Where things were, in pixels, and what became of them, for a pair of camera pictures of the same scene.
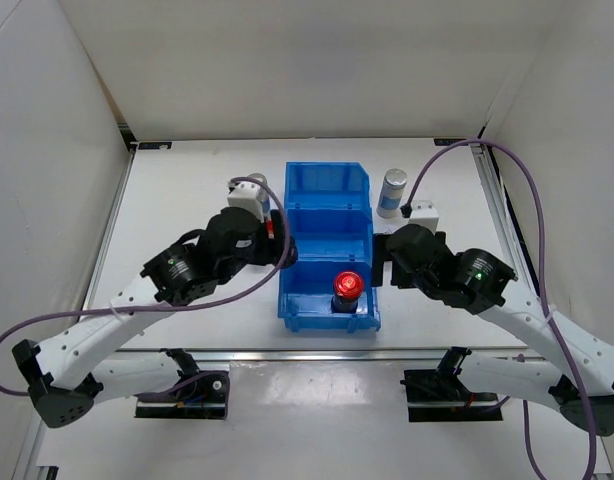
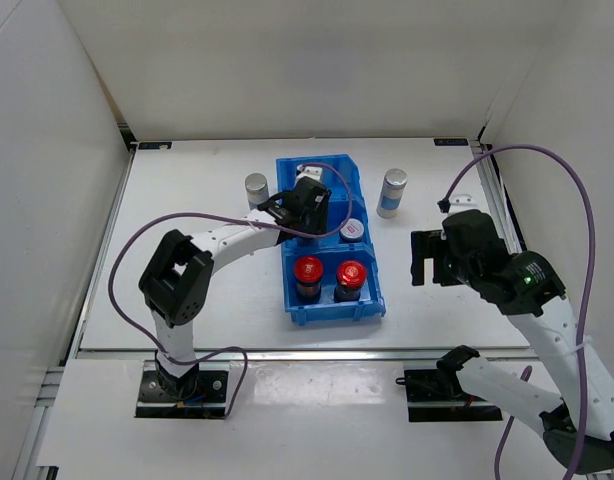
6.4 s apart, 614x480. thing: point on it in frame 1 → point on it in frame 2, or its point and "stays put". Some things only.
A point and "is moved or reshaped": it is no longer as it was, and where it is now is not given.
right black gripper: (379, 257) → (428, 245)
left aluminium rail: (108, 234) stays put
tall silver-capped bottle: (394, 183) stays put
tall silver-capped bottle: (262, 193) stays put
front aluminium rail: (323, 355) stays put
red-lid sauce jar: (348, 286) is moved or reshaped
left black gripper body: (256, 254) → (316, 221)
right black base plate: (434, 396) stays put
